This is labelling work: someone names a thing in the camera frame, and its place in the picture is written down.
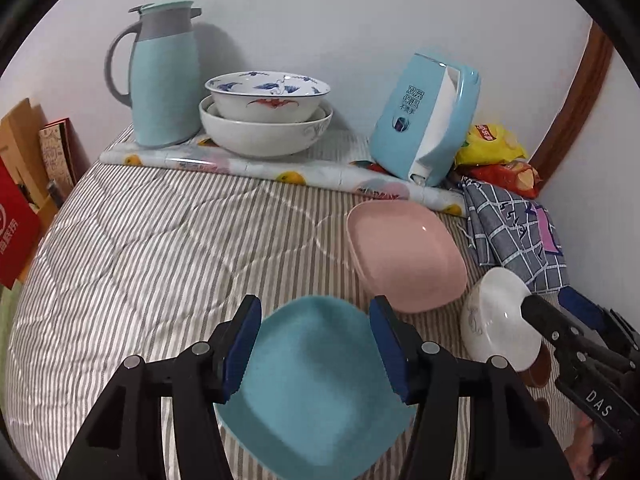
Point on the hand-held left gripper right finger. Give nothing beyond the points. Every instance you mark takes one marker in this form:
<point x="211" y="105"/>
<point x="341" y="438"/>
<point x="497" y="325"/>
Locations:
<point x="390" y="350"/>

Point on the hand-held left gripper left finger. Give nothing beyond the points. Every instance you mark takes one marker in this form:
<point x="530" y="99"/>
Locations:
<point x="242" y="347"/>

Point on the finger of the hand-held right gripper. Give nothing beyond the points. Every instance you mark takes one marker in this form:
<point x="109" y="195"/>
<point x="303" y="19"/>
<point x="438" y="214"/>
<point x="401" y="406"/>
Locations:
<point x="577" y="305"/>
<point x="542" y="317"/>

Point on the plain white bowl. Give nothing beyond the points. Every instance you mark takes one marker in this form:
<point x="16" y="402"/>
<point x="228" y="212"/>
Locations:
<point x="500" y="320"/>

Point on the small brown bowl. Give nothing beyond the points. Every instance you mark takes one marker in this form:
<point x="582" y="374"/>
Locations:
<point x="540" y="367"/>

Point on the teal square plate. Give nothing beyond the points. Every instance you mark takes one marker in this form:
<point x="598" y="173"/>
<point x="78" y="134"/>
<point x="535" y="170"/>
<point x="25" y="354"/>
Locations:
<point x="310" y="385"/>

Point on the pink square plate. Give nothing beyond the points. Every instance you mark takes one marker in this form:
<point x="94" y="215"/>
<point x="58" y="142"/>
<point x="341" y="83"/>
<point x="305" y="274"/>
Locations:
<point x="405" y="255"/>

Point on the person's right hand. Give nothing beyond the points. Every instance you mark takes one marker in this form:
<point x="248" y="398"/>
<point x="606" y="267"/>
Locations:
<point x="582" y="452"/>

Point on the grey checked cloth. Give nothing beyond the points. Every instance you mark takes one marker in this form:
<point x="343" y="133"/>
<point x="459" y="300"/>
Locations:
<point x="510" y="230"/>

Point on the grey striped quilted mattress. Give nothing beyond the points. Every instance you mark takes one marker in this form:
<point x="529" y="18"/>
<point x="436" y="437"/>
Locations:
<point x="150" y="260"/>

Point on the red snack bag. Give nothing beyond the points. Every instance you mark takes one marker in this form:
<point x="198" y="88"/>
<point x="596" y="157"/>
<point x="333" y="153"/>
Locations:
<point x="505" y="175"/>

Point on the yellow snack bag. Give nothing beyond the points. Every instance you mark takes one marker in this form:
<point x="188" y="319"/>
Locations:
<point x="492" y="145"/>

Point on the fruit print table mat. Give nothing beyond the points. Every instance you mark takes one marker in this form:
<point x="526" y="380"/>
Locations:
<point x="200" y="162"/>

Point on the large white bowl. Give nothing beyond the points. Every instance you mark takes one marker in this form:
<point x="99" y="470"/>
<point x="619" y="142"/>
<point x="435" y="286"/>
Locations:
<point x="260" y="137"/>

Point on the light blue electric kettle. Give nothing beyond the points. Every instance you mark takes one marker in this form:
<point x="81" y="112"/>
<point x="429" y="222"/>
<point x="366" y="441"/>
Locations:
<point x="405" y="125"/>

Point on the blue and red patterned bowl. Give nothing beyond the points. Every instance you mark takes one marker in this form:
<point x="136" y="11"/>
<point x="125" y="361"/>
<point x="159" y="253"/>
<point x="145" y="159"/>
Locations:
<point x="270" y="107"/>

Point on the red paper bag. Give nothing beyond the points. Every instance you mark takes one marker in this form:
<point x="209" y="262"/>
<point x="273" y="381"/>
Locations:
<point x="15" y="230"/>

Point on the brown patterned book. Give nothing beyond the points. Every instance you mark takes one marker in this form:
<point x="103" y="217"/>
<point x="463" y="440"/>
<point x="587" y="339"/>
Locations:
<point x="57" y="155"/>

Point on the light teal thermos jug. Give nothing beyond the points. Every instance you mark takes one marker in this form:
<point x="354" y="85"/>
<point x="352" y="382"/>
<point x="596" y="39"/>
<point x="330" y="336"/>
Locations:
<point x="160" y="85"/>

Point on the brown cardboard box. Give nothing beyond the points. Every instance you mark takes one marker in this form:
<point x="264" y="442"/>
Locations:
<point x="20" y="140"/>

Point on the brown wooden door frame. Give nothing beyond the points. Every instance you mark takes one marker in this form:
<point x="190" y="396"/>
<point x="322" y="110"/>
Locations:
<point x="575" y="110"/>

